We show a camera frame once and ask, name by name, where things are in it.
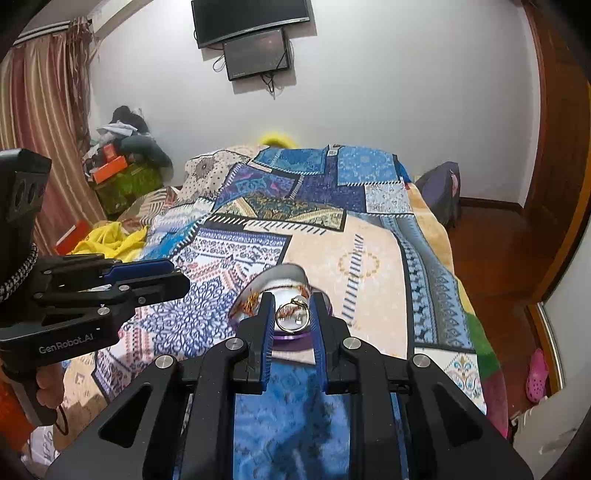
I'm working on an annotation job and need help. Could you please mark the white curtain rail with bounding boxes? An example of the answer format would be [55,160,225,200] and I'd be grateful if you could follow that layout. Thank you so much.
[13,25,72,46]

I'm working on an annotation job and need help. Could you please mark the orange box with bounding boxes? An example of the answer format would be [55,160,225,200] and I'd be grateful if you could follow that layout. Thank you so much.
[92,156,129,184]

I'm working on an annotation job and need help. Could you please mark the white paper bag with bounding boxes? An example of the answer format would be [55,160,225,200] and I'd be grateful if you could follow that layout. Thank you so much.
[21,425,62,468]

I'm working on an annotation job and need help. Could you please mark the green pink fleece blanket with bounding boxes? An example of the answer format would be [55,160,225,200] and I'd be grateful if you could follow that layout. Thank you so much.
[465,313,509,437]

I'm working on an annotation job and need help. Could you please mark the small black wall monitor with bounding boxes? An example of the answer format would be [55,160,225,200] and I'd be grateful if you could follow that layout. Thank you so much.
[223,27,291,82]

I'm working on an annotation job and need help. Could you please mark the yellow cloth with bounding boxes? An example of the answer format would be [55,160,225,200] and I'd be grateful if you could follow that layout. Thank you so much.
[69,222,149,263]

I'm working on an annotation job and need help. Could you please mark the striped curtain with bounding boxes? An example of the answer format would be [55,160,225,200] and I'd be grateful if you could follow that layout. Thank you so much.
[0,18,107,259]

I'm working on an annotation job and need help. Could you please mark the green box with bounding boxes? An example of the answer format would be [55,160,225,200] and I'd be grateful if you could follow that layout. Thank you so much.
[95,164,163,216]

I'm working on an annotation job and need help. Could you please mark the white sliding wardrobe door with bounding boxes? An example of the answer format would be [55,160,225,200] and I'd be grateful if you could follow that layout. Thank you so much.
[540,258,591,402]

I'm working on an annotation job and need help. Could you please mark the pink clog shoe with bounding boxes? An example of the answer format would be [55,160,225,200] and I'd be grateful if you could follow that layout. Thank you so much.
[525,348,550,401]

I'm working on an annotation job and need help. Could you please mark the patterned bedsheet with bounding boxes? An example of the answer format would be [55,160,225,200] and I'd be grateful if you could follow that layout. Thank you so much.
[115,185,186,232]

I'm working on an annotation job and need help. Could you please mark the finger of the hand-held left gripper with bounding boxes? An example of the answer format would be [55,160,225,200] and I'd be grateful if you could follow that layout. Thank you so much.
[33,271,191,320]
[39,253,175,291]

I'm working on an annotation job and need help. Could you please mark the wooden door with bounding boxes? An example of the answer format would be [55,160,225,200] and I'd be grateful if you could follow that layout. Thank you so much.
[522,0,591,301]

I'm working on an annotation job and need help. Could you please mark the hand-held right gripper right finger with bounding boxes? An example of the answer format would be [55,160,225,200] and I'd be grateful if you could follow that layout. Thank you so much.
[308,293,534,480]

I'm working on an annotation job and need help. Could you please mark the white suitcase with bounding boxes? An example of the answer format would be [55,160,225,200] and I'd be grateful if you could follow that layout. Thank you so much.
[510,401,583,464]

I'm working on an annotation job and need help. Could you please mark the red box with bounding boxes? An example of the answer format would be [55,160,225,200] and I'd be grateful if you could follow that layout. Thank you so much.
[55,220,94,256]

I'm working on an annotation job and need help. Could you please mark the person's left hand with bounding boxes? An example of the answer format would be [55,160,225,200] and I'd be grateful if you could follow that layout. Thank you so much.
[34,362,66,409]

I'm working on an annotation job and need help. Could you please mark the black wall television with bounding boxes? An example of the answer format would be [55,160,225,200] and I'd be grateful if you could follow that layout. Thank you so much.
[191,0,311,49]

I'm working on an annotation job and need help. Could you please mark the dark purple backpack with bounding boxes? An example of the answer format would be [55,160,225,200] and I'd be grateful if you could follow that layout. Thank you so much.
[414,161,461,229]

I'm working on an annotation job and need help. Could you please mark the black clothes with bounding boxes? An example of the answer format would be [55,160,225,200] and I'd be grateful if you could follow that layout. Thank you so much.
[111,105,151,137]

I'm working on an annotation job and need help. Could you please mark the purple heart-shaped jewelry box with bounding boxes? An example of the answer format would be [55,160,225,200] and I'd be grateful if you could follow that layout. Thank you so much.
[228,263,334,343]

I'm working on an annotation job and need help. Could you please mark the yellow plastic item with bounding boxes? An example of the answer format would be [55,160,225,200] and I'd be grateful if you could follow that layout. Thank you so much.
[259,131,298,149]

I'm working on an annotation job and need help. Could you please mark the red string bracelet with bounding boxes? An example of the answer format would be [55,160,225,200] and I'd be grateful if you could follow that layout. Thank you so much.
[238,288,262,319]

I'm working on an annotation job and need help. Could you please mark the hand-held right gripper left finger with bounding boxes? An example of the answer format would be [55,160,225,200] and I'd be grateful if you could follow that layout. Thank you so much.
[46,292,278,480]

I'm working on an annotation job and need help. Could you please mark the braided wrist strap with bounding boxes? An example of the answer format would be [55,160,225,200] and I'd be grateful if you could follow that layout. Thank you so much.
[0,242,38,304]

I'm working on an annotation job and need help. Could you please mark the metal hoop bangle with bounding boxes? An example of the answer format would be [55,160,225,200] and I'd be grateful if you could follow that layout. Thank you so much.
[276,299,309,334]

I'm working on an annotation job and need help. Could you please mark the patchwork printed blanket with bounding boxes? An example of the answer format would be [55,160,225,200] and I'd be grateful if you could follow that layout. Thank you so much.
[60,143,504,480]

